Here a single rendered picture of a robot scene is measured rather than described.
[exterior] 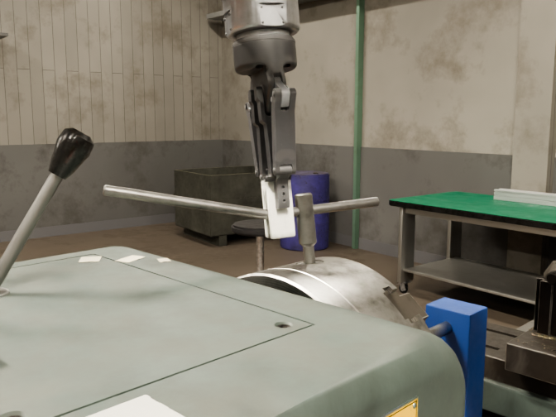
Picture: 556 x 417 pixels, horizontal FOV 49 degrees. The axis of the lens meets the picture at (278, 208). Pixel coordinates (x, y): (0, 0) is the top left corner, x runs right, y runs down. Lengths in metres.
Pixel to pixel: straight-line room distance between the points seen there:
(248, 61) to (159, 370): 0.41
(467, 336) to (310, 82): 6.27
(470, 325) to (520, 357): 0.18
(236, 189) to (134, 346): 6.30
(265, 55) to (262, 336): 0.36
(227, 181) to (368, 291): 5.99
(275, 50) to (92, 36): 7.23
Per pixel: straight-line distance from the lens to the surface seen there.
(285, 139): 0.69
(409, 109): 6.10
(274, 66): 0.71
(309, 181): 6.35
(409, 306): 0.76
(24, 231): 0.59
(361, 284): 0.70
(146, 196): 0.69
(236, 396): 0.36
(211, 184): 6.57
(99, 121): 7.87
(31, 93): 7.62
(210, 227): 6.64
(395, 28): 6.29
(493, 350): 1.27
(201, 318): 0.49
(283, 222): 0.72
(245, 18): 0.71
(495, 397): 1.25
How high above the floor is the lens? 1.41
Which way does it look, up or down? 9 degrees down
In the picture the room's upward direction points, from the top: straight up
